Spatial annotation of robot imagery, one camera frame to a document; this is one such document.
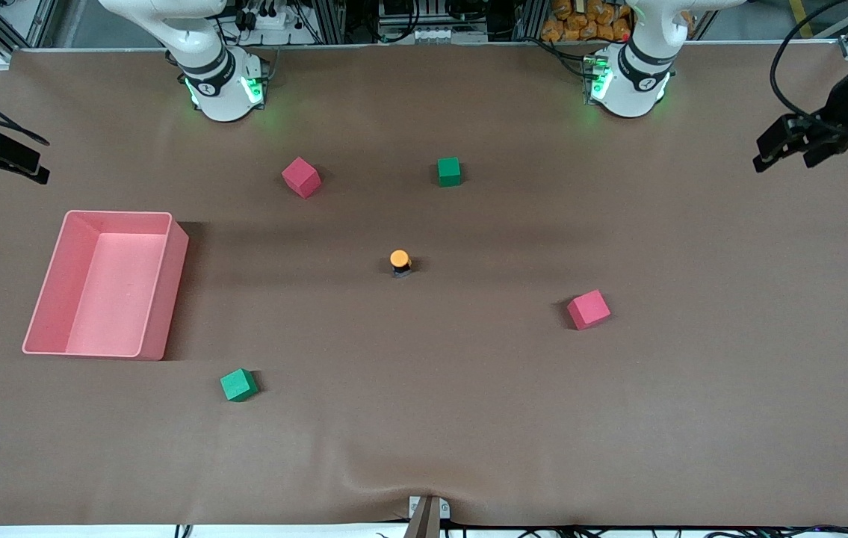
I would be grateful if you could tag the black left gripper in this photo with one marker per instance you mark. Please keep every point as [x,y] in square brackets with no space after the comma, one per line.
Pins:
[841,112]

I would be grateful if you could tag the orange mushroom push button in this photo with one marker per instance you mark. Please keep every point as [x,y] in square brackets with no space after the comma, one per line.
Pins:
[400,259]

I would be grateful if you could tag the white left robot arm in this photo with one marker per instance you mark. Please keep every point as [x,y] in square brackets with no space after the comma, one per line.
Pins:
[636,82]

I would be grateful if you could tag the pink plastic bin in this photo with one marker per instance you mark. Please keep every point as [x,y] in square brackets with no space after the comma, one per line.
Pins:
[117,299]

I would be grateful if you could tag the pile of orange packets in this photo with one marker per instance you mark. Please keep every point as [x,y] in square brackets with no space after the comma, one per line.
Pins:
[580,22]

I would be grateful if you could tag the pink foam cube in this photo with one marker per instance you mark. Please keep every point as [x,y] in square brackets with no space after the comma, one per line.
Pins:
[300,178]
[588,310]

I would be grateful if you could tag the white power strip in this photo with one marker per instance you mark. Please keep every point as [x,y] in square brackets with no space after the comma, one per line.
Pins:
[267,16]

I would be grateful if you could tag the green foam cube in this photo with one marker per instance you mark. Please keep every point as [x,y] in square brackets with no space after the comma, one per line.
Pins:
[237,385]
[449,172]

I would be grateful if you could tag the white terminal strip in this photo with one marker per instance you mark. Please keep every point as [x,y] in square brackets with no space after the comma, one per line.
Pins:
[446,34]

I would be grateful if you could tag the brown table cover mat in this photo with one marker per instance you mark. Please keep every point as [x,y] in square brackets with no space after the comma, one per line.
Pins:
[424,418]

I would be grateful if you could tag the aluminium profile post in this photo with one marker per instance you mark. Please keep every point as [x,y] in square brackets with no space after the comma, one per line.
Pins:
[427,515]

